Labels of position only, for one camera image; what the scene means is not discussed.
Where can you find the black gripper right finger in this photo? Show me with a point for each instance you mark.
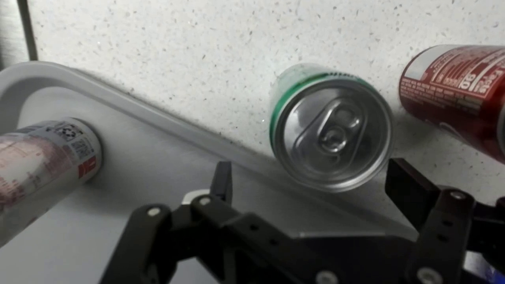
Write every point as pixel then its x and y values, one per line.
pixel 442 219

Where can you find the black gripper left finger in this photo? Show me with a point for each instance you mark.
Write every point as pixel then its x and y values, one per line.
pixel 139 252

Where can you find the red soda can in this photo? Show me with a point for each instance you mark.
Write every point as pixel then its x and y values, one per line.
pixel 459 88

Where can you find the silver pink soda can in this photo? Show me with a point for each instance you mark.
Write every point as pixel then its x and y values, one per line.
pixel 39 164

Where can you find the green soda can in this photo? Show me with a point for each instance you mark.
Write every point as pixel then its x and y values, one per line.
pixel 328 129

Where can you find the grey plastic tray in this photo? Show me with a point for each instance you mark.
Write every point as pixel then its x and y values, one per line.
pixel 151 156

